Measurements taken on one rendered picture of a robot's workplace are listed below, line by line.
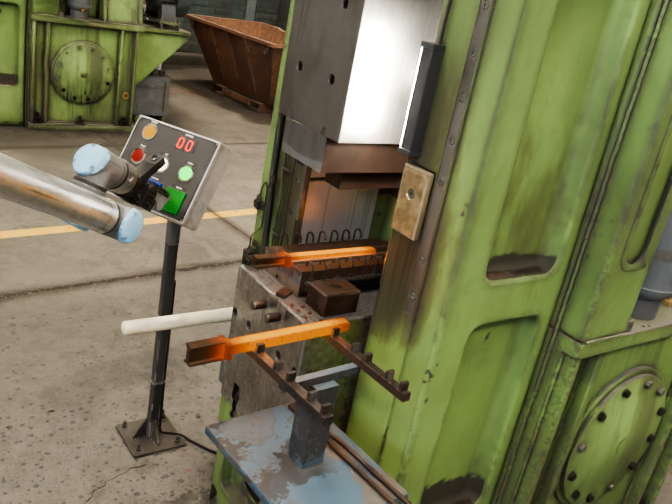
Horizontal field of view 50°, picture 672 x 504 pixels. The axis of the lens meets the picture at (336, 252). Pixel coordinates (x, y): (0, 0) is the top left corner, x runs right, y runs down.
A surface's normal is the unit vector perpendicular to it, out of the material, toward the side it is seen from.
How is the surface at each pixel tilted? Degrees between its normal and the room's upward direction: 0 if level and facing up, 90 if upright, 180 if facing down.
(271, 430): 0
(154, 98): 90
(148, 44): 90
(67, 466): 0
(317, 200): 90
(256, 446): 0
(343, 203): 90
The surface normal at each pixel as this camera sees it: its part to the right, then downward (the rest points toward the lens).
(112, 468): 0.18, -0.91
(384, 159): 0.55, 0.40
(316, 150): -0.81, 0.07
